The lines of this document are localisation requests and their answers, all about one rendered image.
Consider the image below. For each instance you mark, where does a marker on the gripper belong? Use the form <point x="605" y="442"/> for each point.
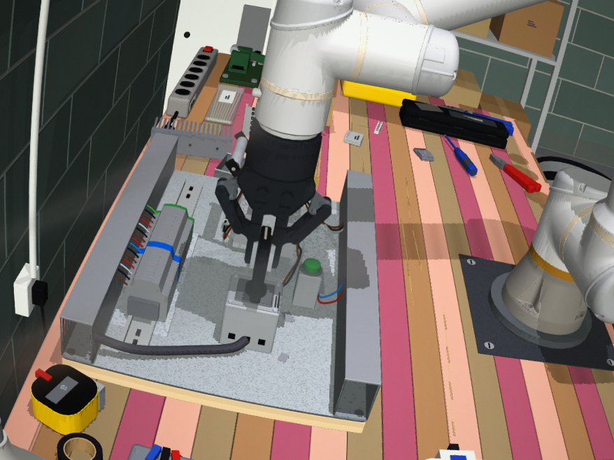
<point x="280" y="172"/>

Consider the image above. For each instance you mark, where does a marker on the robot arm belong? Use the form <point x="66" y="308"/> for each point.
<point x="307" y="72"/>

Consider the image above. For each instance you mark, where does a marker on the green push button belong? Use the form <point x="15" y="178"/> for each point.
<point x="312" y="266"/>

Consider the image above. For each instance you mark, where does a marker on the grey button box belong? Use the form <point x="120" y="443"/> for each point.
<point x="307" y="290"/>

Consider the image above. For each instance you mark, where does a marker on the small grey connector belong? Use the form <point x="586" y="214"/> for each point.
<point x="424" y="154"/>
<point x="353" y="138"/>

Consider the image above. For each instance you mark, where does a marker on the clear plastic box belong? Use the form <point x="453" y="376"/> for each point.
<point x="223" y="105"/>

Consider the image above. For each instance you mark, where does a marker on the grey terminal block row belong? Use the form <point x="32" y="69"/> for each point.
<point x="158" y="268"/>

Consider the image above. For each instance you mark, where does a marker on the small white label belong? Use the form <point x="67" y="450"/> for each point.
<point x="378" y="127"/>

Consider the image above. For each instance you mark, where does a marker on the green circuit board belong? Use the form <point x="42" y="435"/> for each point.
<point x="242" y="67"/>

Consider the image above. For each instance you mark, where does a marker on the grey power strip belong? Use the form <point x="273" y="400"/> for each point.
<point x="192" y="81"/>

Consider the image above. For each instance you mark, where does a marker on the yellow box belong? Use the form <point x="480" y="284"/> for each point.
<point x="374" y="93"/>

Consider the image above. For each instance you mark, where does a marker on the grey speckled mounting plate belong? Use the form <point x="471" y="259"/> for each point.
<point x="268" y="379"/>

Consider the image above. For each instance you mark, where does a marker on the black corrugated conduit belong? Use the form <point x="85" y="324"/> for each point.
<point x="168" y="347"/>

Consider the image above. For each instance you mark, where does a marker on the blue screwdriver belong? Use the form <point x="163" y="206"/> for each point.
<point x="463" y="158"/>

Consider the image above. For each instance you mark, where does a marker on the black tool case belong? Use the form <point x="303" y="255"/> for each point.
<point x="451" y="122"/>

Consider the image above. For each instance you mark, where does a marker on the black plug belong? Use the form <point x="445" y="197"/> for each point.
<point x="40" y="292"/>

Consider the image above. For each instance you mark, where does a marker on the yellow tape measure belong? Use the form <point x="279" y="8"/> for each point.
<point x="64" y="400"/>

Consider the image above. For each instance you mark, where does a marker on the black tape roll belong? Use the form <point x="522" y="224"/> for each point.
<point x="79" y="448"/>

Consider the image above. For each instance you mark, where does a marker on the grey shelf unit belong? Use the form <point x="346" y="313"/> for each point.
<point x="547" y="72"/>

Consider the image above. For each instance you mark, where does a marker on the brown cardboard box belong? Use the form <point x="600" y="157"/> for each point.
<point x="527" y="26"/>

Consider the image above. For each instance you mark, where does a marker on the grey disconnect switch box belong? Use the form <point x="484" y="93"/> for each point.
<point x="249" y="321"/>

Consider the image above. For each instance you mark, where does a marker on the grey metal enclosure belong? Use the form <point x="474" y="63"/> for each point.
<point x="254" y="26"/>

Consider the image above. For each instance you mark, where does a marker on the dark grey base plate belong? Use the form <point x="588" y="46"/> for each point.
<point x="479" y="307"/>

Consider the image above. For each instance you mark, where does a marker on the white wall socket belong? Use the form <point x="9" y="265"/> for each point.
<point x="24" y="292"/>

